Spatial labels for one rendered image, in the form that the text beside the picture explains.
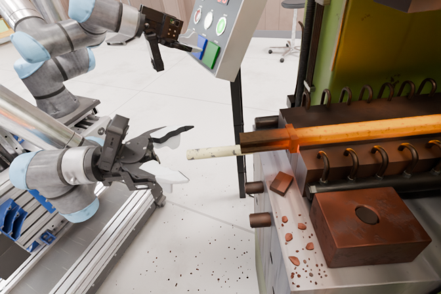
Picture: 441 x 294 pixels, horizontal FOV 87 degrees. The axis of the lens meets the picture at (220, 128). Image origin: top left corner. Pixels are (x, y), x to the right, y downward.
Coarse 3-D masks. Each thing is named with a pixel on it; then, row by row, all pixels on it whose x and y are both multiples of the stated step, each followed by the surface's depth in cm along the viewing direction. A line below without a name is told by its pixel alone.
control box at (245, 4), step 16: (208, 0) 83; (224, 0) 74; (240, 0) 67; (256, 0) 68; (192, 16) 93; (224, 16) 73; (240, 16) 68; (256, 16) 71; (208, 32) 81; (224, 32) 73; (240, 32) 71; (224, 48) 72; (240, 48) 74; (224, 64) 74; (240, 64) 77
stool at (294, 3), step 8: (288, 0) 286; (296, 0) 282; (304, 0) 277; (288, 8) 275; (296, 8) 271; (296, 16) 289; (296, 24) 296; (288, 40) 339; (272, 48) 323; (280, 48) 320; (288, 48) 316; (296, 48) 316
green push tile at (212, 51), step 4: (208, 44) 79; (212, 44) 77; (208, 48) 79; (212, 48) 77; (216, 48) 75; (208, 52) 79; (212, 52) 76; (216, 52) 75; (204, 56) 81; (208, 56) 78; (212, 56) 76; (216, 56) 75; (204, 60) 80; (208, 60) 78; (212, 60) 76; (208, 64) 78; (212, 64) 76; (212, 68) 77
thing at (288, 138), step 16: (288, 128) 43; (304, 128) 44; (320, 128) 43; (336, 128) 43; (352, 128) 42; (368, 128) 42; (384, 128) 42; (400, 128) 41; (416, 128) 41; (432, 128) 41; (240, 144) 44; (256, 144) 44; (272, 144) 44; (288, 144) 44
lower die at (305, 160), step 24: (432, 96) 52; (288, 120) 49; (312, 120) 48; (336, 120) 48; (360, 120) 47; (312, 144) 41; (336, 144) 41; (360, 144) 41; (384, 144) 41; (312, 168) 38; (336, 168) 38; (360, 168) 38
